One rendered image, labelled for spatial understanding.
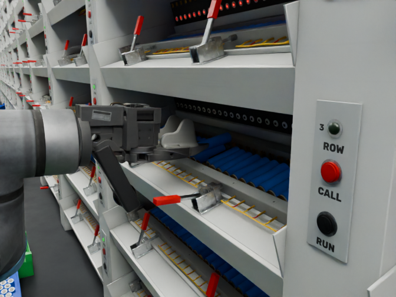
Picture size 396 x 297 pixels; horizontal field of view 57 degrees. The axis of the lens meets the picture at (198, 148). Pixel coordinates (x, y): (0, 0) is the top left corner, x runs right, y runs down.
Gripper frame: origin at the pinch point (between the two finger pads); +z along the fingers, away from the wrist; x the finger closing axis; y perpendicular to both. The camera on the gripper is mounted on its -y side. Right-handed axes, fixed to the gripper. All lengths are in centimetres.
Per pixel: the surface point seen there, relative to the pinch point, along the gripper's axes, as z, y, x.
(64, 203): -4, -43, 101
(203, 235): -6.2, -9.2, -13.0
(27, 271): -21, -54, 71
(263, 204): -2.5, -2.9, -20.4
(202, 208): -6.0, -5.8, -12.1
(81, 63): -6, 14, 58
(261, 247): -5.6, -6.2, -24.0
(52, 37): -7, 25, 101
